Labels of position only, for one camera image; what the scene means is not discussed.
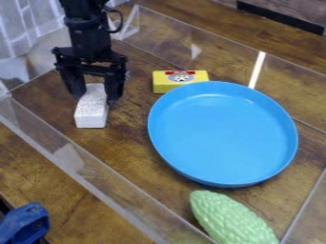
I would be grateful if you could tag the yellow rectangular box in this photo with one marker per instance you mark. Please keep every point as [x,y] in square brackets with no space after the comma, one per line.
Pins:
[166,80]

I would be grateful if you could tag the green bitter gourd toy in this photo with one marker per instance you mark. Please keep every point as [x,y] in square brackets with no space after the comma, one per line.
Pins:
[229,221]

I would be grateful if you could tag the white speckled foam block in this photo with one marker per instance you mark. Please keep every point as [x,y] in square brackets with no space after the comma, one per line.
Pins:
[92,109]

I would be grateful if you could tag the blue round tray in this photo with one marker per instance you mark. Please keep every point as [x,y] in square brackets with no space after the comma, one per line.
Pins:
[222,134]

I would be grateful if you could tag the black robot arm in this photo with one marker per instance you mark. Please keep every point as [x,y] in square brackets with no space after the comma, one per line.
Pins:
[82,9]

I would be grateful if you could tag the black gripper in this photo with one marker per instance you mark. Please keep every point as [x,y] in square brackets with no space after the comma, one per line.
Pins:
[90,38]

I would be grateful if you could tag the clear acrylic enclosure wall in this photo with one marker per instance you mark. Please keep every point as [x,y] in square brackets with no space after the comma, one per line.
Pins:
[99,178]

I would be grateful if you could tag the white grid curtain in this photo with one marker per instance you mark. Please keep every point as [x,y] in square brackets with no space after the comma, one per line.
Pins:
[26,21]

